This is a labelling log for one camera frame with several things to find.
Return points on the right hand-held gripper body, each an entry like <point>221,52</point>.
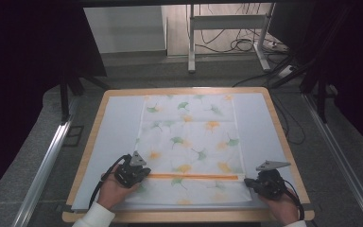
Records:
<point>272,183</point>

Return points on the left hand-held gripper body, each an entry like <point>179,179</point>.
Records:
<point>129,171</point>

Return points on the white leaf-print mesh laundry bag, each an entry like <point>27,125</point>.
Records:
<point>189,138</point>

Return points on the person's left hand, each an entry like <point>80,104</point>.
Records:
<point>112,192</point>

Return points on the person's right hand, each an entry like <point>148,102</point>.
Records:
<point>283,209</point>

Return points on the white table mat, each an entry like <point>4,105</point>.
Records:
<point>119,126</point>

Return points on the wooden table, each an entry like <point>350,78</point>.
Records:
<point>176,217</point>

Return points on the black floor plate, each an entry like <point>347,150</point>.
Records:
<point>73,136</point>

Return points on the black stand leg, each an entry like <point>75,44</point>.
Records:
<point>321,94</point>
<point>64,97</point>

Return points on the white power strip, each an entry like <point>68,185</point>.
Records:
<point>286,71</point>

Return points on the white cabinet panel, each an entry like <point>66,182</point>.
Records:
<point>123,28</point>

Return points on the dark curtain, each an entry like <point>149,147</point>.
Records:
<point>356,63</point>
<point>19,78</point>

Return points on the aluminium floor rail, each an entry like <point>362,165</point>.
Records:
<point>44,170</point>
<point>337,151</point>

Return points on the white metal stand frame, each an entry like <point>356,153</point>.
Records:
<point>191,47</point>

